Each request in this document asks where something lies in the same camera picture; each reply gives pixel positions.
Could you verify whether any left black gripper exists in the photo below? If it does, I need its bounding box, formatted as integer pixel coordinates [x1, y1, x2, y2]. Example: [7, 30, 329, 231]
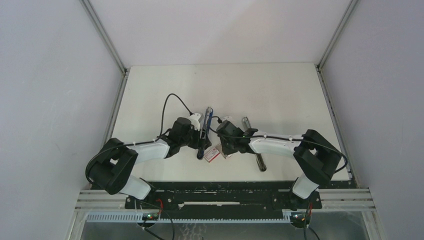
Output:
[179, 124, 211, 151]

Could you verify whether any blue black stapler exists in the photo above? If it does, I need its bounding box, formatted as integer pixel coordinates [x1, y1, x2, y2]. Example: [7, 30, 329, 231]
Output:
[196, 106, 214, 160]

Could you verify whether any red white staple box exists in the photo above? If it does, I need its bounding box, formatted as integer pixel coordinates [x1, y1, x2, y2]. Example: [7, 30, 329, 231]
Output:
[203, 147, 221, 163]

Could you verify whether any silver white stapler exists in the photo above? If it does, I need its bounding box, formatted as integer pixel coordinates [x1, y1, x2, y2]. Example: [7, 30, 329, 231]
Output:
[241, 116, 267, 172]

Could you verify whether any staple box tray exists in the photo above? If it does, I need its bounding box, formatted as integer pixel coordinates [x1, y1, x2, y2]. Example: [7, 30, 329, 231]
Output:
[216, 144, 232, 159]

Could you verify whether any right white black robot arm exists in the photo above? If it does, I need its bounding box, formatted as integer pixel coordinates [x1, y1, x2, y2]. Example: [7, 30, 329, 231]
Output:
[213, 120, 348, 208]

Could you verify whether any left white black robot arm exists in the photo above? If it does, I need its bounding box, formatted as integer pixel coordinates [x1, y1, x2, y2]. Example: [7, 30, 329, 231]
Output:
[85, 113, 202, 209]

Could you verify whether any left green circuit board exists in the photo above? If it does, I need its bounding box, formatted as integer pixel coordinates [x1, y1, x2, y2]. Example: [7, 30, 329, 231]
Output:
[142, 213, 160, 222]

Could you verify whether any green circuit board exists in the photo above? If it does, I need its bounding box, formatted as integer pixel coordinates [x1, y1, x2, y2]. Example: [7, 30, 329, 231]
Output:
[290, 213, 311, 223]
[142, 213, 160, 222]

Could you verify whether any right green circuit board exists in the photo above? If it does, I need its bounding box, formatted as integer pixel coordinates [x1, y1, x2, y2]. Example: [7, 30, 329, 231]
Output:
[290, 213, 311, 223]

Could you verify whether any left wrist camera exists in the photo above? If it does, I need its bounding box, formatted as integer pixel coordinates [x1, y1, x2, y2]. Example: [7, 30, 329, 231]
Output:
[188, 112, 203, 131]

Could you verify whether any left aluminium frame post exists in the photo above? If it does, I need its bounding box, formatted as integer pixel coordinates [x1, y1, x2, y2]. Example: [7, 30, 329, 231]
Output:
[79, 0, 128, 144]

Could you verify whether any aluminium frame post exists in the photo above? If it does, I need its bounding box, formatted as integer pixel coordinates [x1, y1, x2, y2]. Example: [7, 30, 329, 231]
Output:
[79, 0, 128, 144]
[316, 0, 360, 181]

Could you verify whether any white slotted cable duct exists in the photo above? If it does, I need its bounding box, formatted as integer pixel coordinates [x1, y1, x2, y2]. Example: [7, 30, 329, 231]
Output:
[86, 211, 292, 224]

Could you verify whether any right aluminium frame post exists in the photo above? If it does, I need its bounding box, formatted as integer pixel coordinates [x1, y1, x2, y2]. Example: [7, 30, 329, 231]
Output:
[316, 0, 360, 181]

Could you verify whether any left black camera cable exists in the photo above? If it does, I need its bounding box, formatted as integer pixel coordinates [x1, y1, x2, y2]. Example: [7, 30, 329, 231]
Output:
[85, 93, 194, 186]

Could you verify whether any aluminium front rail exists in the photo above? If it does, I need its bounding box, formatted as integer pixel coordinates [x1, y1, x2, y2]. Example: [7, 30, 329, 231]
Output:
[74, 188, 377, 212]

